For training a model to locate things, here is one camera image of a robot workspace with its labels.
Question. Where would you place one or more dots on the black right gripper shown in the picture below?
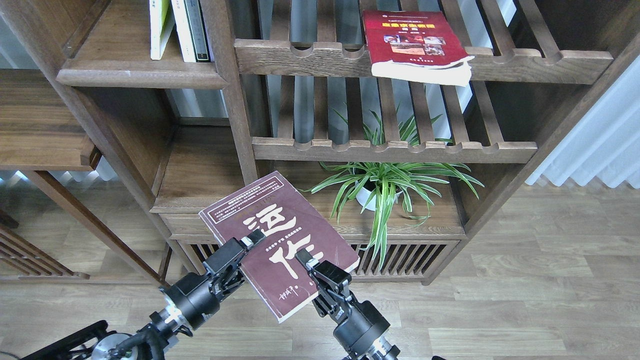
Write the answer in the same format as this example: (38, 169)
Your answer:
(360, 326)

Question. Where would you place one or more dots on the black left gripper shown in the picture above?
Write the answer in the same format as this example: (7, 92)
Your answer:
(193, 299)

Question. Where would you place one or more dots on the dark maroon book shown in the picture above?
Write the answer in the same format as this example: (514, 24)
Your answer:
(290, 223)

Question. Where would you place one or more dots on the yellow green book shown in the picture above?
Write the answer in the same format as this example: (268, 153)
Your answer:
(162, 22)

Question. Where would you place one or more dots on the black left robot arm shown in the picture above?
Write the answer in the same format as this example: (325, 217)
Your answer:
(97, 343)

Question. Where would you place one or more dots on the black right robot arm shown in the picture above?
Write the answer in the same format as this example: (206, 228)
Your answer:
(360, 326)

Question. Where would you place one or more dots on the white plant pot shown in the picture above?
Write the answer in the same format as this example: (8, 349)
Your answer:
(367, 199)

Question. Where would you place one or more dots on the green spider plant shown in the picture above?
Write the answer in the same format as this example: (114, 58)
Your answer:
(409, 176)

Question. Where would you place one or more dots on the dark wooden bookshelf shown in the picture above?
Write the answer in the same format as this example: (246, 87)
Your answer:
(184, 134)

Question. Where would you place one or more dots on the white upright book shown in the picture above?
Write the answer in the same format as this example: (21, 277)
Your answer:
(184, 31)

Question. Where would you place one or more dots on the dark green upright book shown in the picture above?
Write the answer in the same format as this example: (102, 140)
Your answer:
(197, 30)

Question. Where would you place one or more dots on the red book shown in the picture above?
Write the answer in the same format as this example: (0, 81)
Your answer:
(415, 46)

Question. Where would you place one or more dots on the white curtain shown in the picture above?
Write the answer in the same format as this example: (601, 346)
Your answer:
(605, 144)

